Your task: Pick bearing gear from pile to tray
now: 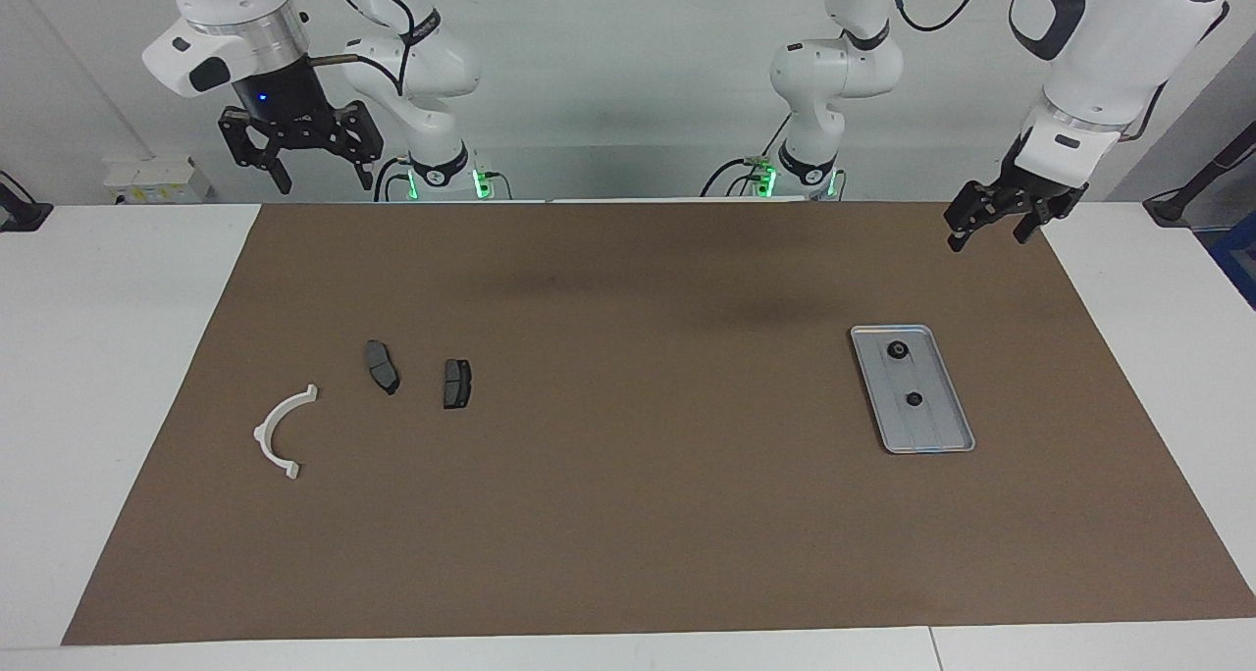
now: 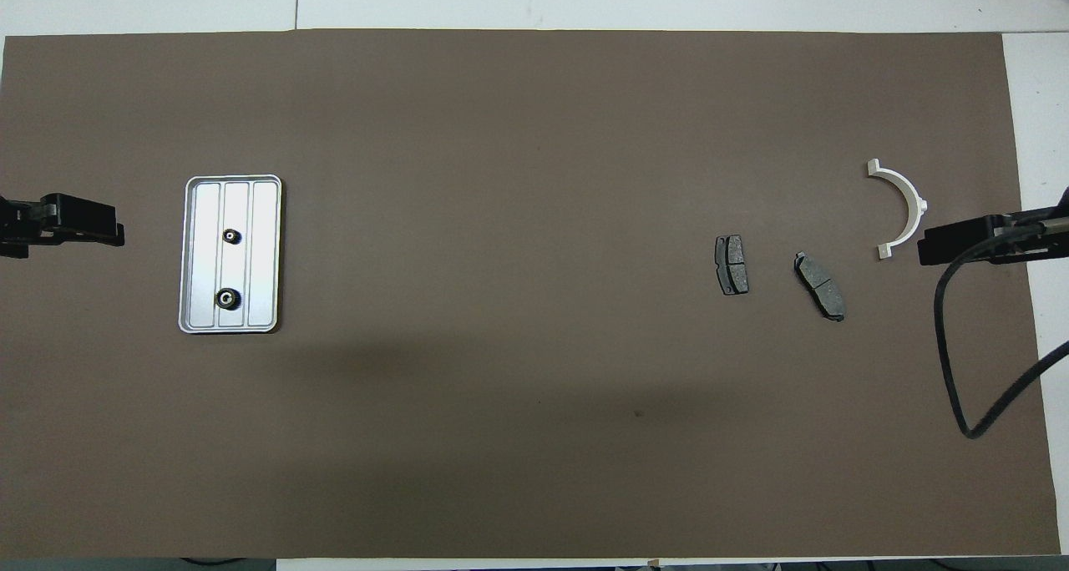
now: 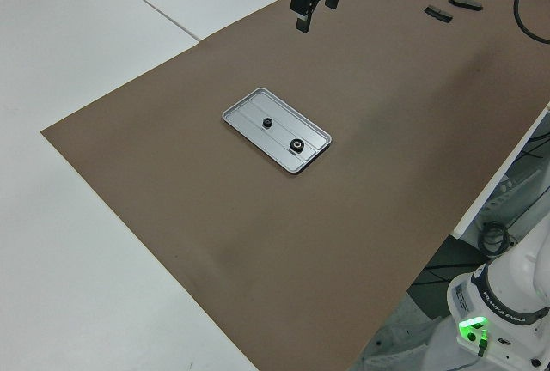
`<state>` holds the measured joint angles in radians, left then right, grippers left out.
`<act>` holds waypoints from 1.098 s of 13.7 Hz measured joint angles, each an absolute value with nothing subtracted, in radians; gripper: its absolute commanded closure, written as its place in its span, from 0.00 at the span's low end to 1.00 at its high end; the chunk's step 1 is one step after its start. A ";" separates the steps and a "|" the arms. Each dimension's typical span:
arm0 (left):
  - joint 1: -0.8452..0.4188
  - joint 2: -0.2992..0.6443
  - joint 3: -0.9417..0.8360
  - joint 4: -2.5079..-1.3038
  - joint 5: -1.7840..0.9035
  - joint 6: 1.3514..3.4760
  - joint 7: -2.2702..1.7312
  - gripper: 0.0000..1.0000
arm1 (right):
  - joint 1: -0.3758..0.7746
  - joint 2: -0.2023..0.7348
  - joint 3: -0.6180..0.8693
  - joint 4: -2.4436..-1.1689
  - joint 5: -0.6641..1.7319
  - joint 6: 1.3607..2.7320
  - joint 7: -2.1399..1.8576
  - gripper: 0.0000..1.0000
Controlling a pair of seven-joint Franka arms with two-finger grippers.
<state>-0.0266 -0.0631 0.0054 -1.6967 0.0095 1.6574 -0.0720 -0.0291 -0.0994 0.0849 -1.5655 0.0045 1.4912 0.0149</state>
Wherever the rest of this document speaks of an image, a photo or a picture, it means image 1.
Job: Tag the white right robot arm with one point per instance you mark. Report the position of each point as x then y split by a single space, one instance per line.
392 63

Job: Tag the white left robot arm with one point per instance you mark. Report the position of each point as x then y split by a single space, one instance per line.
1099 53

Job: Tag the white cardboard box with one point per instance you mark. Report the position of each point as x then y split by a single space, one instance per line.
157 180

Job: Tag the long dark brake pad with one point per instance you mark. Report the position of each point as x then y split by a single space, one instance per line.
383 368

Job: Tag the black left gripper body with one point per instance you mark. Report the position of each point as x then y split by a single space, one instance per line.
1030 192

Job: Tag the white semicircular bracket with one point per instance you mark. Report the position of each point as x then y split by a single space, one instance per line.
267 434

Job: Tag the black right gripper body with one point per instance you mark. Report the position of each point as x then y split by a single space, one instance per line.
294 112

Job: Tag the large black bearing gear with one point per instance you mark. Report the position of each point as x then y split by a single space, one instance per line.
896 350

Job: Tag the silver metal tray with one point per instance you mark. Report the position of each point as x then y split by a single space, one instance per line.
927 426

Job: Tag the brown table mat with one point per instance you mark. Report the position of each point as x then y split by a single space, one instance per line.
628 553

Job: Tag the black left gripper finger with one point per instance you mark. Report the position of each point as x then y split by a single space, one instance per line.
1027 228
964 225

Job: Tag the black angled stand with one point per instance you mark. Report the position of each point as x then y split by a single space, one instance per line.
1177 205

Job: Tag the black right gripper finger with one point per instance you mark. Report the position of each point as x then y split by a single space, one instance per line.
257 161
361 156

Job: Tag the short dark brake pad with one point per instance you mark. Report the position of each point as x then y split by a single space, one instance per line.
457 385

